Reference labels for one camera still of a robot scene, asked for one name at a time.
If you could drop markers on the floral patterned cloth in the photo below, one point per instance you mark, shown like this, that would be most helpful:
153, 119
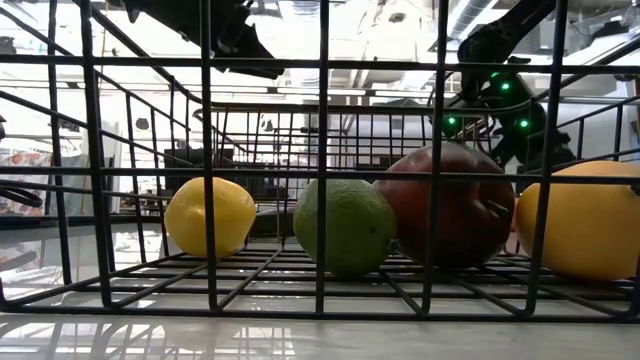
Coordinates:
25, 160

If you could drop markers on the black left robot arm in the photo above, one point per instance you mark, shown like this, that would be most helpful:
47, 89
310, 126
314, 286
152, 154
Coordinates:
170, 17

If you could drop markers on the yellow lemon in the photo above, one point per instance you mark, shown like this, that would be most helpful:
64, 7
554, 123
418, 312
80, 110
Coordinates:
232, 220

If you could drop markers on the green lime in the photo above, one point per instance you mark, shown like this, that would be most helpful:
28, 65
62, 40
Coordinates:
360, 225

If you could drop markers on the large orange-yellow citrus fruit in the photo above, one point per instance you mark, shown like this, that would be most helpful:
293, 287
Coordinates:
590, 225

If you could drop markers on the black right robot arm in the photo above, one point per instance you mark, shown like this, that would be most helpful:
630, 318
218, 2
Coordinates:
500, 35

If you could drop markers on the black table frame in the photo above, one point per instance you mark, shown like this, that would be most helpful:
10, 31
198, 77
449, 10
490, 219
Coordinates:
125, 220

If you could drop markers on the dark red apple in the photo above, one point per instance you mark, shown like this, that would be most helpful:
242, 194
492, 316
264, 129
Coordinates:
475, 220

